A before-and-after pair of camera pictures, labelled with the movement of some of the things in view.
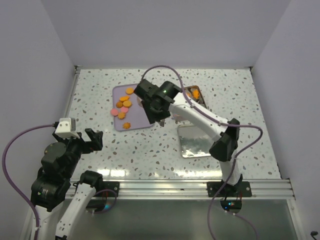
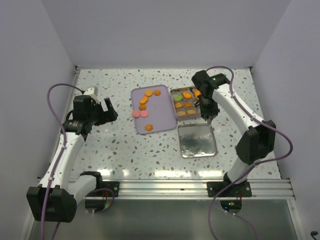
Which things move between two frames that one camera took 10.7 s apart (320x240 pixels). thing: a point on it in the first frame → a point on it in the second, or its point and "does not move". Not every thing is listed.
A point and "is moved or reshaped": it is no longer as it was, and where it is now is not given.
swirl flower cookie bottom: x=126 y=125 → x=149 y=127
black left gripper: x=95 y=137 → x=109 y=115
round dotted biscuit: x=127 y=103 is moved or reshaped
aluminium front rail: x=216 y=189 does not move
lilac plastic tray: x=132 y=114 is moved or reshaped
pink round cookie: x=124 y=109 → x=144 y=113
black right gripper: x=153 y=117 → x=213 y=111
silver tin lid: x=193 y=143 does not move
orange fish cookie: x=196 y=94 does not move
